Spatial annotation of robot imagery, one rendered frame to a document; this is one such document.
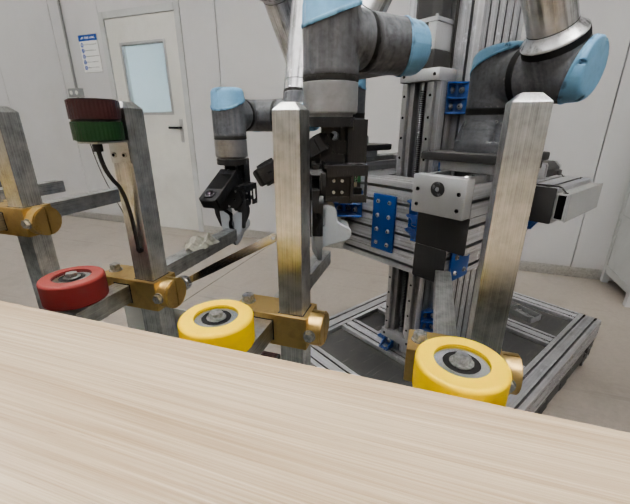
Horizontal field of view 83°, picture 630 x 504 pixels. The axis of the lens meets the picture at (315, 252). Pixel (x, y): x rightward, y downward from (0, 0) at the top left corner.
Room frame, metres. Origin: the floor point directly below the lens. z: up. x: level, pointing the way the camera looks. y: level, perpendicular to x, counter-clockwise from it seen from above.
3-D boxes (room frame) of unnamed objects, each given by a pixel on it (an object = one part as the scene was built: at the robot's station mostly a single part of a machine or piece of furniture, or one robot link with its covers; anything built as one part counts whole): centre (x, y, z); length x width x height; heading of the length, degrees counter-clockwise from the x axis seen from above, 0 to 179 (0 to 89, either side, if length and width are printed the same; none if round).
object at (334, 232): (0.51, -0.03, 0.95); 0.06 x 0.03 x 0.09; 92
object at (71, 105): (0.48, 0.28, 1.12); 0.06 x 0.06 x 0.02
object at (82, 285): (0.45, 0.34, 0.85); 0.08 x 0.08 x 0.11
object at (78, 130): (0.48, 0.28, 1.10); 0.06 x 0.06 x 0.02
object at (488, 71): (0.92, -0.43, 1.21); 0.13 x 0.12 x 0.14; 31
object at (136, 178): (0.53, 0.27, 0.89); 0.04 x 0.04 x 0.48; 72
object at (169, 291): (0.53, 0.29, 0.85); 0.14 x 0.06 x 0.05; 72
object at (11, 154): (0.61, 0.50, 0.89); 0.04 x 0.04 x 0.48; 72
